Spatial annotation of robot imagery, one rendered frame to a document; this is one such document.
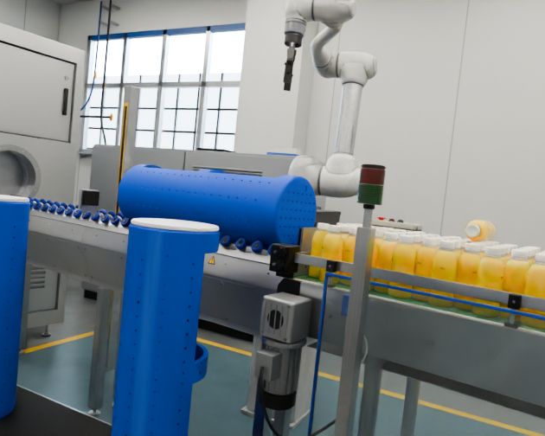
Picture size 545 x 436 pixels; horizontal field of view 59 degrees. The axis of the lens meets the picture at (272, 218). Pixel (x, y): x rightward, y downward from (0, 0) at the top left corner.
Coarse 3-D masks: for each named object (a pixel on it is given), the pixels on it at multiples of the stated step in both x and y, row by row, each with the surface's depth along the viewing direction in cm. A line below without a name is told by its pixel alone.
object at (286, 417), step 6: (276, 414) 187; (282, 414) 186; (288, 414) 187; (276, 420) 187; (282, 420) 186; (288, 420) 188; (276, 426) 187; (282, 426) 186; (288, 426) 188; (282, 432) 185; (288, 432) 189
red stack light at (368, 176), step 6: (366, 168) 120; (360, 174) 122; (366, 174) 120; (372, 174) 120; (378, 174) 119; (384, 174) 121; (360, 180) 122; (366, 180) 120; (372, 180) 120; (378, 180) 120; (384, 180) 121
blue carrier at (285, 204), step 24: (144, 168) 215; (120, 192) 214; (144, 192) 205; (168, 192) 197; (192, 192) 190; (216, 192) 183; (240, 192) 177; (264, 192) 171; (288, 192) 171; (312, 192) 185; (144, 216) 209; (168, 216) 199; (192, 216) 190; (216, 216) 182; (240, 216) 175; (264, 216) 169; (288, 216) 173; (312, 216) 187; (264, 240) 174; (288, 240) 174
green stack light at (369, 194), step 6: (360, 186) 122; (366, 186) 120; (372, 186) 120; (378, 186) 120; (360, 192) 121; (366, 192) 120; (372, 192) 120; (378, 192) 120; (360, 198) 121; (366, 198) 120; (372, 198) 120; (378, 198) 120; (378, 204) 120
